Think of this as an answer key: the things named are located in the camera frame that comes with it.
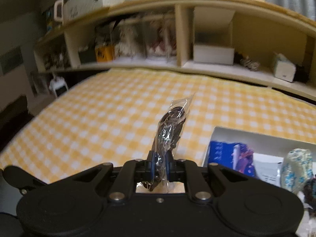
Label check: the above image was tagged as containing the white tissue box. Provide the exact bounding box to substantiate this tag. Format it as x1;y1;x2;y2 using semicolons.
272;53;296;82

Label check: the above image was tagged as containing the white mug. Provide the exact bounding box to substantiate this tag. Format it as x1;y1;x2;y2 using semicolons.
54;0;64;25

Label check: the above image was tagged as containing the white small heater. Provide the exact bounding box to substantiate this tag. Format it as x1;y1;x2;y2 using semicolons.
49;75;69;98

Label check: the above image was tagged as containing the yellow checked bed sheet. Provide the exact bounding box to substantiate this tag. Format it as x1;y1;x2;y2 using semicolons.
1;69;315;183

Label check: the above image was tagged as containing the open white box in shelf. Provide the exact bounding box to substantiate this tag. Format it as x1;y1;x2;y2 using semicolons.
193;7;235;65

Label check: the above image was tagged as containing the wooden headboard shelf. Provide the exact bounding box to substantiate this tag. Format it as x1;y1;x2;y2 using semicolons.
34;0;315;102

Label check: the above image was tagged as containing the doll in clear case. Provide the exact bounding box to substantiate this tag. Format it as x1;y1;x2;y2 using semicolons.
113;20;146;59
144;14;177;61

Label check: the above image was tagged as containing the dark teal scrunchie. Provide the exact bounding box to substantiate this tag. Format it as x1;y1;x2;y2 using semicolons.
303;178;316;212

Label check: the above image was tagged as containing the light blue floral pouch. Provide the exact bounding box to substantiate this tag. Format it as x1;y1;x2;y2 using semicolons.
280;148;313;194

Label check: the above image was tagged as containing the white shallow cardboard box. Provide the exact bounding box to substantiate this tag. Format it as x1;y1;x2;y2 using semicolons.
203;127;315;236

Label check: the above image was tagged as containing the white long box on shelf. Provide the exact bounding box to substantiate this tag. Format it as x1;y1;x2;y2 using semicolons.
63;0;125;24

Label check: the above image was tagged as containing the blue tissue pack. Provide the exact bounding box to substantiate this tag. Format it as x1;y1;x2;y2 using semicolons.
206;141;256;177

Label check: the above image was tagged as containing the dark item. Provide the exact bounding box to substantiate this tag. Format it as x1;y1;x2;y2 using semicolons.
142;95;194;193

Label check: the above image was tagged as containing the orange small box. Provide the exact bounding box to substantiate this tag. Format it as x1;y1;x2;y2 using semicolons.
95;45;115;63

